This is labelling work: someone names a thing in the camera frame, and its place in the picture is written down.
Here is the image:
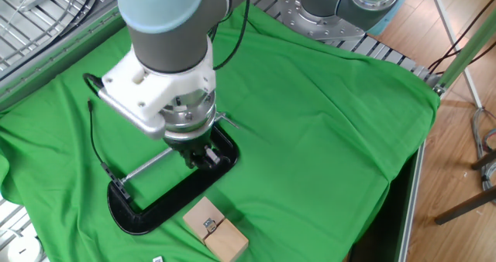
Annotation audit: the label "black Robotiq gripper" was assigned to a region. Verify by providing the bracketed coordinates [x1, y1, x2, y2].
[164, 126, 222, 171]

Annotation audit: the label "small black USB drive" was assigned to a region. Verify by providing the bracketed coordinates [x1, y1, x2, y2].
[202, 216, 218, 234]

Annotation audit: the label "large black C-clamp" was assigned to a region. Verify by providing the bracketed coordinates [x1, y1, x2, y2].
[106, 112, 240, 236]

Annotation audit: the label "light wooden block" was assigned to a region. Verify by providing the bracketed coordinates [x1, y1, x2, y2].
[203, 217, 250, 262]
[181, 195, 226, 244]

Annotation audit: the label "green cloth table cover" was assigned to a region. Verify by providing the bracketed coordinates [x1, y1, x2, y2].
[0, 1, 442, 262]

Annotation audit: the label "white round puck device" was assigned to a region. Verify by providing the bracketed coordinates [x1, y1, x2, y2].
[6, 234, 44, 262]

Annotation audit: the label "dark brown furniture leg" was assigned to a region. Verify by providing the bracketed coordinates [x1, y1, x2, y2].
[470, 148, 496, 171]
[433, 183, 496, 227]

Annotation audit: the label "pale diagonal support rod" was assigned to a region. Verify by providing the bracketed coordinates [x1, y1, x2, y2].
[427, 0, 484, 109]

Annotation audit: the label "white wrist mounting bracket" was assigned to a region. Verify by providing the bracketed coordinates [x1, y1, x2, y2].
[96, 46, 217, 141]

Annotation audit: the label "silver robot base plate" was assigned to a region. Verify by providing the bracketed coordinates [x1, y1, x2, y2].
[276, 0, 368, 43]

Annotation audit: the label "thin black floor cables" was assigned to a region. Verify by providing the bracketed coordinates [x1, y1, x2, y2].
[427, 0, 496, 76]

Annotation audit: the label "grey floor cable coil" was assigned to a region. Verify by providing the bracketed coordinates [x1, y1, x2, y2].
[470, 105, 496, 194]

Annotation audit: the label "green frame post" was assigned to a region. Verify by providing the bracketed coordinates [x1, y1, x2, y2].
[436, 16, 496, 95]

